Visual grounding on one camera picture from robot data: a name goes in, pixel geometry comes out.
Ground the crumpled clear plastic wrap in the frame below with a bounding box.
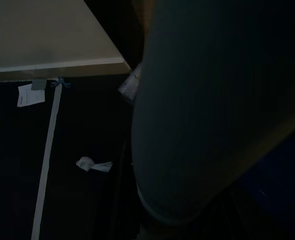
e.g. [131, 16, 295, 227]
[117, 63, 142, 101]

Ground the pale wooden baseboard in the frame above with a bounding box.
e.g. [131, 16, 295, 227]
[0, 58, 133, 82]

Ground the white printed paper sheet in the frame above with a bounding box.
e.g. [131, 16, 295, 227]
[16, 83, 46, 108]

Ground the long white tape strip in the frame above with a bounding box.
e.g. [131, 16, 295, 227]
[30, 86, 63, 240]

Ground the crumpled white tissue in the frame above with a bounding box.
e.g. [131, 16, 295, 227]
[75, 156, 113, 173]

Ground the black floor mat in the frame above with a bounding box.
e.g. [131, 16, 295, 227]
[0, 74, 138, 240]

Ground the blue tape cross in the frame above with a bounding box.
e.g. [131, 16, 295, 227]
[49, 76, 72, 89]

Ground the grey tape piece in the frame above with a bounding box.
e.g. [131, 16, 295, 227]
[31, 78, 48, 91]

